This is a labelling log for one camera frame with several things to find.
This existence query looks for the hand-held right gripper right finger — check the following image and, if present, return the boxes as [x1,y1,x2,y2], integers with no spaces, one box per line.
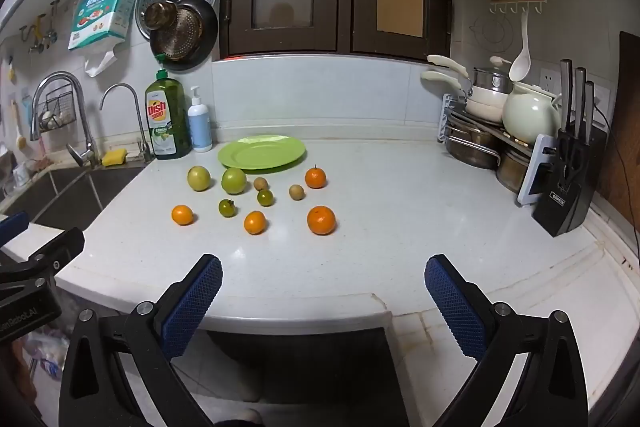
[424,253,591,427]

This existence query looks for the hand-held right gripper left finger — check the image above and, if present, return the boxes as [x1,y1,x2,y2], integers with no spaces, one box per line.
[59,253,224,427]

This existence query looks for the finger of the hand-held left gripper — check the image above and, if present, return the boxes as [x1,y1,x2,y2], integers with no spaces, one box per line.
[0,211,30,248]
[0,227,85,288]

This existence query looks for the yellow lemon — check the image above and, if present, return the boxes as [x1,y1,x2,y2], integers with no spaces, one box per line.
[187,165,211,192]

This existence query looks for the green apple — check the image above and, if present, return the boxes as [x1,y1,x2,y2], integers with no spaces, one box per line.
[221,167,247,196]

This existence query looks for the large orange mandarin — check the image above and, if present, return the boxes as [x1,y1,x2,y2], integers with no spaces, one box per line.
[307,205,336,236]

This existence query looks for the green plate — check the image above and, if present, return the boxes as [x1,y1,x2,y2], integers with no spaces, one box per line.
[217,134,307,172]

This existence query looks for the plastic bag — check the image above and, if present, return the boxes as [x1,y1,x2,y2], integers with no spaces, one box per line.
[24,326,72,380]

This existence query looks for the steel sink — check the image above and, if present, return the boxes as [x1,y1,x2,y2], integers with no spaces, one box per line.
[0,164,147,233]

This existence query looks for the tall steel faucet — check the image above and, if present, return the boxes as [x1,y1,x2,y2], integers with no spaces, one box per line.
[30,72,99,168]

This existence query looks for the small steel pot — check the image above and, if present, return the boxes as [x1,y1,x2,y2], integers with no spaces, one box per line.
[496,144,537,194]

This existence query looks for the large steel pot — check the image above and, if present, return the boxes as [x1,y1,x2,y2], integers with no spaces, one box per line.
[444,117,502,170]

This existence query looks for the black knife block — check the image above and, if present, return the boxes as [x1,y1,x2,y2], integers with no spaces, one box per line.
[531,124,608,238]

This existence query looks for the slim steel faucet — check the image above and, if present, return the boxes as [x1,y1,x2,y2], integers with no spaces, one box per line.
[100,83,153,162]

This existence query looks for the green dish soap bottle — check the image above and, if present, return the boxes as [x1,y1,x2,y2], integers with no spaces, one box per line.
[145,54,193,160]

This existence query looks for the white blue pump bottle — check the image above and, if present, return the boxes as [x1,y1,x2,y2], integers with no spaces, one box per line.
[187,86,213,153]

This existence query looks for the metal pot rack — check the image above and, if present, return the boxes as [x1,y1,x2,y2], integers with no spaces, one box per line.
[438,93,546,148]

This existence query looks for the pale ceramic kettle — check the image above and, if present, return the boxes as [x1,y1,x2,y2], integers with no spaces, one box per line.
[502,82,564,145]

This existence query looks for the steel pot with lid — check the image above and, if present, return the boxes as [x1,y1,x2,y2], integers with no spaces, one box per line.
[470,67,514,92]

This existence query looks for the teal paper towel pack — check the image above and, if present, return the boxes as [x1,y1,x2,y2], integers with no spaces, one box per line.
[68,0,138,78]

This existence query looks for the golden colander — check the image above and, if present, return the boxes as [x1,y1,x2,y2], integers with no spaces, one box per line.
[164,4,204,61]

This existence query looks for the dark wooden board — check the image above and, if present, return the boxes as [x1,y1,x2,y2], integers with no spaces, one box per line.
[597,32,640,228]

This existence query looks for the white ladle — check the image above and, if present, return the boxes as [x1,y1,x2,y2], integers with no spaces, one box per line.
[509,9,532,82]

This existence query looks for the copper saucepan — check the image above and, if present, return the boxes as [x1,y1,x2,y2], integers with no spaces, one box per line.
[144,0,177,31]

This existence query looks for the black frying pan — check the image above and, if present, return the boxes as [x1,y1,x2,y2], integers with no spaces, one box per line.
[150,0,219,72]

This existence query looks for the wire faucet basket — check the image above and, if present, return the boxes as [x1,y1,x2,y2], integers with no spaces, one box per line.
[37,89,76,132]

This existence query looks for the metal wall hooks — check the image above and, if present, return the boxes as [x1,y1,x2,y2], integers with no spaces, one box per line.
[19,0,62,54]

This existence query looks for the white pans with handles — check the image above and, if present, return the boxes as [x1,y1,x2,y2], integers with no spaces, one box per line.
[420,54,507,124]

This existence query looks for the black cable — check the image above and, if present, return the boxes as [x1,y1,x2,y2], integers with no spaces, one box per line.
[594,104,640,260]

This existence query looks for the steel handled knife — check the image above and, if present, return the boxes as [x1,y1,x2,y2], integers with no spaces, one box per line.
[573,67,587,136]
[584,81,597,141]
[559,59,574,134]

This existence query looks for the white wall socket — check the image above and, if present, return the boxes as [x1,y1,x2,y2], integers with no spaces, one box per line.
[540,68,564,96]

